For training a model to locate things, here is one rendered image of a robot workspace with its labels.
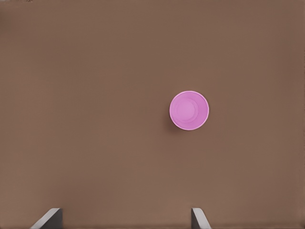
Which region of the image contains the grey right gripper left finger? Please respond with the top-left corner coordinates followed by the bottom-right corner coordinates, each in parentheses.
top-left (30, 208), bottom-right (63, 229)

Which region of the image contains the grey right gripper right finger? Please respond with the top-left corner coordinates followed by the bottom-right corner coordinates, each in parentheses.
top-left (191, 207), bottom-right (212, 229)

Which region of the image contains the pink bowl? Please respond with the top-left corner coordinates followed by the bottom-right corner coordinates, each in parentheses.
top-left (169, 90), bottom-right (210, 131)

